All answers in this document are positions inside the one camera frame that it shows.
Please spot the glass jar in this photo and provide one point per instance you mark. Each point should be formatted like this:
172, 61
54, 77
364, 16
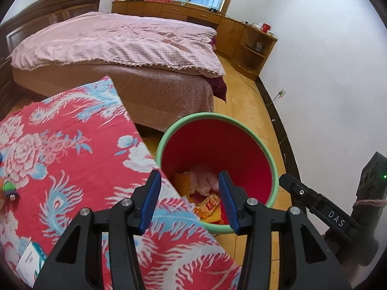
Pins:
259, 46

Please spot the maroon bed sheet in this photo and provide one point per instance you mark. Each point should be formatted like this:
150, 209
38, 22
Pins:
220, 87

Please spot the dark wooden headboard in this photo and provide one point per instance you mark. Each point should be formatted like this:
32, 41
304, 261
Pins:
45, 9

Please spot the long wooden cabinet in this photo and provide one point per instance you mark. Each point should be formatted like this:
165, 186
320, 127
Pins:
169, 12

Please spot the red floral tablecloth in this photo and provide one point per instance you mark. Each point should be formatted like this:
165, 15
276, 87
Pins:
60, 145

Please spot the small green toy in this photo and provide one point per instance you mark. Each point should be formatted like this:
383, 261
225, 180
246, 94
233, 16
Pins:
9, 186

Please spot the red cup on cabinet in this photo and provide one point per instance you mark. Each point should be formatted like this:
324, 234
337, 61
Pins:
265, 27

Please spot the white printed box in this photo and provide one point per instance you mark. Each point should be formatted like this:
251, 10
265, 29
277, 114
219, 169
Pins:
31, 261

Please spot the yellow snack packet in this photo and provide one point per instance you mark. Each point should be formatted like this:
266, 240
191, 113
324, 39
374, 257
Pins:
208, 204

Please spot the wall socket with plug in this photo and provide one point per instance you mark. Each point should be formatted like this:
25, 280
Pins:
282, 93

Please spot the wooden corner shelf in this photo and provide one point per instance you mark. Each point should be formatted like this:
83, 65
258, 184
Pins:
257, 60

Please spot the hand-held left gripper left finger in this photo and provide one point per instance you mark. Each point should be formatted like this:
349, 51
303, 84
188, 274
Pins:
149, 201

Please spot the red bin with green rim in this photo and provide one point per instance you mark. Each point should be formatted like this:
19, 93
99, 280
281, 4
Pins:
217, 145

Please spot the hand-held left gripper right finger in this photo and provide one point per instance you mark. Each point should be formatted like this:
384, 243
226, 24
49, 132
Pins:
226, 201

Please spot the smooth yellow sponge cloth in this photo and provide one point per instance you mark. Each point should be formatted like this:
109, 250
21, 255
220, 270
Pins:
219, 217

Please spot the ribbed yellow sponge cloth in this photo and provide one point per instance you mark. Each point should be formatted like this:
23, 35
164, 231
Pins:
183, 182

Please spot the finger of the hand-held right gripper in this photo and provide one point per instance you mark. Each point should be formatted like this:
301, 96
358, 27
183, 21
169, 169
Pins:
299, 191

